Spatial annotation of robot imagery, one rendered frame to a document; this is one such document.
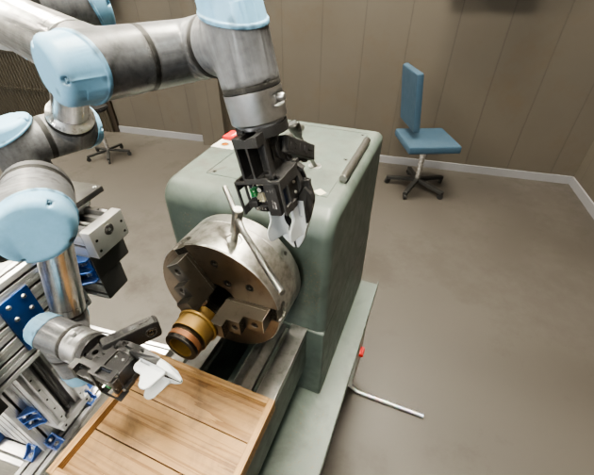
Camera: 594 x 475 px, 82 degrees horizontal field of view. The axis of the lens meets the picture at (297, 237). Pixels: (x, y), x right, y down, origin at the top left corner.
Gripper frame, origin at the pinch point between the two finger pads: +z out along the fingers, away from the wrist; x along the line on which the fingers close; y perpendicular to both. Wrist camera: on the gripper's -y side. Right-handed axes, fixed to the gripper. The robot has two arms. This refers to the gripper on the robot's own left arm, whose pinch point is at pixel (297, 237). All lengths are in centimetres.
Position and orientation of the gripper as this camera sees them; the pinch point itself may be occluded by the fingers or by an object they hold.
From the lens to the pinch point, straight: 58.0
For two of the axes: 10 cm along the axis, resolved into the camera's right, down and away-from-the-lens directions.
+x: 9.0, 0.5, -4.2
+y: -3.8, 5.6, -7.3
